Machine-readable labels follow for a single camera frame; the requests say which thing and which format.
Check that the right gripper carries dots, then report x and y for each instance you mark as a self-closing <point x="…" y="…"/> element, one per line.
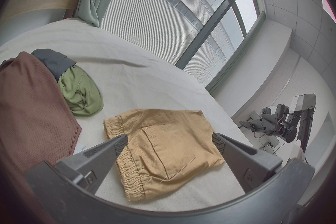
<point x="263" y="124"/>

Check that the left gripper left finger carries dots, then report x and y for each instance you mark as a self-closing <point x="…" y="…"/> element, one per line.
<point x="101" y="162"/>

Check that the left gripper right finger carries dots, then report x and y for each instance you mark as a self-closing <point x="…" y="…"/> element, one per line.
<point x="235" y="165"/>

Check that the tan shorts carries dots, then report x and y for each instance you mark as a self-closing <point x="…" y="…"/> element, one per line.
<point x="162" y="139"/>

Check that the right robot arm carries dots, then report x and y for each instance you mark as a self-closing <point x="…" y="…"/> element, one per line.
<point x="304" y="102"/>

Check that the bed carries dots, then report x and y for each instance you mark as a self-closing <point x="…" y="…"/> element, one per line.
<point x="147" y="81"/>

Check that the green garment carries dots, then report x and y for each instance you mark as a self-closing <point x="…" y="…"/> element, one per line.
<point x="81" y="91"/>

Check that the brown garment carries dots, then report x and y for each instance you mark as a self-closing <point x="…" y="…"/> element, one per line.
<point x="34" y="112"/>

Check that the black garment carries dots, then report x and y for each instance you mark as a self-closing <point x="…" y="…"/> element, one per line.
<point x="52" y="59"/>

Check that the window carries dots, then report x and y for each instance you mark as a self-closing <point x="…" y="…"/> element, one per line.
<point x="157" y="13"/>

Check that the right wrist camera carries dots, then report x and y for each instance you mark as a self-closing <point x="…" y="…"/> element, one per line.
<point x="266" y="111"/>

